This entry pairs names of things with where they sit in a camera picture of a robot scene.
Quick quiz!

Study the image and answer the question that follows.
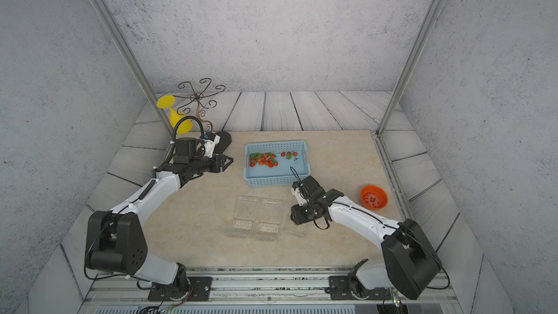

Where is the bronze wire glass rack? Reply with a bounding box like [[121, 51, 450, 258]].
[[171, 78, 231, 154]]

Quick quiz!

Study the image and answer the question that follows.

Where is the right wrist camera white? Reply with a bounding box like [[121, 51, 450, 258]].
[[291, 183, 307, 206]]

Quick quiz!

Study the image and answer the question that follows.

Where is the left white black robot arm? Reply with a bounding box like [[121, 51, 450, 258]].
[[84, 132, 233, 288]]

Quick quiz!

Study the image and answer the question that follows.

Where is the strawberry cluster left basket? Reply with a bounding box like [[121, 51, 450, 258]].
[[248, 152, 278, 168]]

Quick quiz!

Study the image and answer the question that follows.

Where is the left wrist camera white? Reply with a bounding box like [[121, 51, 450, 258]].
[[203, 133, 220, 158]]

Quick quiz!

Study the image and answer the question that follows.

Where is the right aluminium frame post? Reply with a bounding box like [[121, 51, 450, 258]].
[[376, 0, 444, 138]]

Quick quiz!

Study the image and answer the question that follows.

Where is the light blue plastic basket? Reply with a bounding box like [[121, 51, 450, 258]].
[[244, 140, 311, 188]]

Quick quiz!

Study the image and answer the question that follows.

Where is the aluminium frame post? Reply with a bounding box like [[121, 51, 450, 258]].
[[376, 0, 444, 138], [90, 0, 173, 135]]

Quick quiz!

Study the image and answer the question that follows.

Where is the orange plastic bowl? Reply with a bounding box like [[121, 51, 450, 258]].
[[360, 185, 389, 211]]

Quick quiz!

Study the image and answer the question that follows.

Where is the strawberry cluster right basket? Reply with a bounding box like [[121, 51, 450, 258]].
[[281, 152, 299, 161]]

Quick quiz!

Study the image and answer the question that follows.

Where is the clear clamshell container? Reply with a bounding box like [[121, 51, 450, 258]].
[[282, 208, 308, 238], [255, 199, 283, 241], [227, 196, 262, 238]]

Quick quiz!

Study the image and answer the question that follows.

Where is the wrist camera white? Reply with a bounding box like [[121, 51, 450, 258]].
[[291, 183, 307, 206], [203, 133, 220, 158]]

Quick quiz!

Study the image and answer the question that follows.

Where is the left aluminium frame post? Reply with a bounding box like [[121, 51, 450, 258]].
[[90, 0, 173, 135]]

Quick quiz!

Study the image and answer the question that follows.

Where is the strawberry cluster basket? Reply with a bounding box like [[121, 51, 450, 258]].
[[281, 152, 299, 161], [248, 152, 278, 168]]

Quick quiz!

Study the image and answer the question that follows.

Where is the yellow plastic wine glass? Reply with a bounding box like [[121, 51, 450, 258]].
[[156, 94, 193, 135]]

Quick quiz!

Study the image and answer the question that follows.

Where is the aluminium mounting rail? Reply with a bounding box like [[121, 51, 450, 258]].
[[80, 267, 474, 313]]

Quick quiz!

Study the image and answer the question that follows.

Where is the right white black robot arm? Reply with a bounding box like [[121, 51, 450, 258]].
[[291, 183, 443, 299]]

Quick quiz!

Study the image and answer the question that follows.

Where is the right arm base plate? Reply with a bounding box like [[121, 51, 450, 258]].
[[324, 276, 391, 301]]

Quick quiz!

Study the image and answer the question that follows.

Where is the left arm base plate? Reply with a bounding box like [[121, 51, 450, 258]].
[[148, 276, 213, 302]]

